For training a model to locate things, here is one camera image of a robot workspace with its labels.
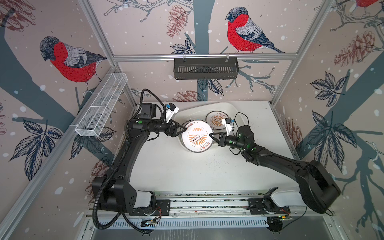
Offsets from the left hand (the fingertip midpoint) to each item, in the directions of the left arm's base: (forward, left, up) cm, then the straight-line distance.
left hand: (180, 126), depth 74 cm
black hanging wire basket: (+50, -16, +2) cm, 52 cm away
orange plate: (-3, -8, -8) cm, 12 cm away
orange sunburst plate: (+24, -22, -25) cm, 41 cm away
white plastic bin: (+28, -10, -20) cm, 36 cm away
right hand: (-2, -15, -7) cm, 17 cm away
